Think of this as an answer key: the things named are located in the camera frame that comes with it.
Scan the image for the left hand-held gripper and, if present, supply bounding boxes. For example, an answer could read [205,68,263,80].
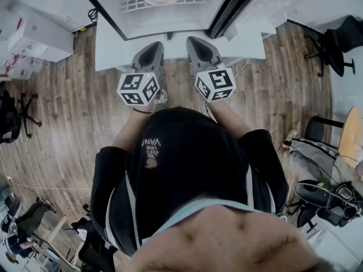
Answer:
[116,41,165,107]

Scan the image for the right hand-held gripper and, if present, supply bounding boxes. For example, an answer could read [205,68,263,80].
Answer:
[186,37,237,103]

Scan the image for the person's left forearm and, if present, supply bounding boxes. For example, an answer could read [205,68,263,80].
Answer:
[112,105,154,150]

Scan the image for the person's right forearm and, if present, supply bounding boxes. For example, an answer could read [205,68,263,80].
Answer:
[208,99,253,139]

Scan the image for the white table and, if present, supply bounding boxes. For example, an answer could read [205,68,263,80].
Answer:
[95,15,278,73]

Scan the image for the person's beige shoe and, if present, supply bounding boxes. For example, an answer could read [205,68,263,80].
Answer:
[153,89,171,113]

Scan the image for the person's black printed shirt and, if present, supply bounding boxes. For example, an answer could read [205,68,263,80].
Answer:
[90,106,289,256]

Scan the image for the large white cardboard box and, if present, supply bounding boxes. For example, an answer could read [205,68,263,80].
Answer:
[8,10,74,63]

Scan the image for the clear plastic box red latches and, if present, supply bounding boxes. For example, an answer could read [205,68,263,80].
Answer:
[0,54,46,80]

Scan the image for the white box with red labels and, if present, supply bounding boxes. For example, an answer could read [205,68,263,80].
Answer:
[0,0,29,42]

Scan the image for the light blue face mask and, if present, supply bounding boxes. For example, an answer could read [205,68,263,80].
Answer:
[140,199,256,245]

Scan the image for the round wooden table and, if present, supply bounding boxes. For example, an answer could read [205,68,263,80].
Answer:
[307,106,363,170]

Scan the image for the black and white helmet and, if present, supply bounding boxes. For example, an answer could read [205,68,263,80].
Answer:
[294,179,331,207]

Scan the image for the person's face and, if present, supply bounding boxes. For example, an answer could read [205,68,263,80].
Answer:
[130,205,327,272]

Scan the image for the white office desk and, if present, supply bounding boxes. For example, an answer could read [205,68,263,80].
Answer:
[31,215,86,272]

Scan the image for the white shoulder strap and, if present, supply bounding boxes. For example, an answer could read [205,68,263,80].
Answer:
[125,177,141,248]
[246,165,255,209]

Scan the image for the white floor cable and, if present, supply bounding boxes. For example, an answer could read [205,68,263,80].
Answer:
[7,177,93,192]

